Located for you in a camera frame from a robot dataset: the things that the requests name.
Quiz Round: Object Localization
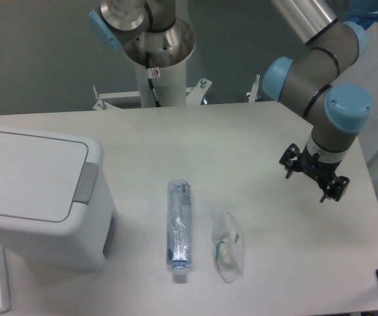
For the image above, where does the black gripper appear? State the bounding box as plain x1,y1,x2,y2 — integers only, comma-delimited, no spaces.
279,144,350,203

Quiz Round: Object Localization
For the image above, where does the white push-lid trash can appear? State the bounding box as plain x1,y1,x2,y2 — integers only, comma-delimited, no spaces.
0,125,117,270

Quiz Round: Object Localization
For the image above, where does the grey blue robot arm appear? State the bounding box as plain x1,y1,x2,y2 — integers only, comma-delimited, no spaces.
89,1,373,201

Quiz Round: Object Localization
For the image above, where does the metal clamp bolt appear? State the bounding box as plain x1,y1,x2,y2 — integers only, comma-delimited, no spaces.
246,74,261,103

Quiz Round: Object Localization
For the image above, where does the crumpled clear plastic wrapper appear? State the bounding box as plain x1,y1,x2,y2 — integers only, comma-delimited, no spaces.
211,211,244,284

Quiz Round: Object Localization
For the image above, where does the crushed clear plastic bottle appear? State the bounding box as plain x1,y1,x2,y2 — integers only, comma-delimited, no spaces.
166,179,192,284

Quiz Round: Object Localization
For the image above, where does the blue plastic bag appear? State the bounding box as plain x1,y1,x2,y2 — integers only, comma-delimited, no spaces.
344,0,378,23

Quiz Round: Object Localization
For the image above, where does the white right mounting bracket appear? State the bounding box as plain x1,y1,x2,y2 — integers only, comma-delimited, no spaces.
186,78,213,106

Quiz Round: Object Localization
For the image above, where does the white mounting bracket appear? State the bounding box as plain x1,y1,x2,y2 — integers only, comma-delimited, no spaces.
92,86,142,111
186,78,213,106

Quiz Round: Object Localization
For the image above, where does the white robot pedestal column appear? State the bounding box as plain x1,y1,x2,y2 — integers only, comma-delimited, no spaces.
133,19,196,108

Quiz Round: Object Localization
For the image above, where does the black pedestal cable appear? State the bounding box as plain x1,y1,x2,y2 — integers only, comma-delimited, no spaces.
144,51,161,108

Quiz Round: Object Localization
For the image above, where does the white left mounting bracket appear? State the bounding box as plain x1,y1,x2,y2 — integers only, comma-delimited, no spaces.
92,86,142,111

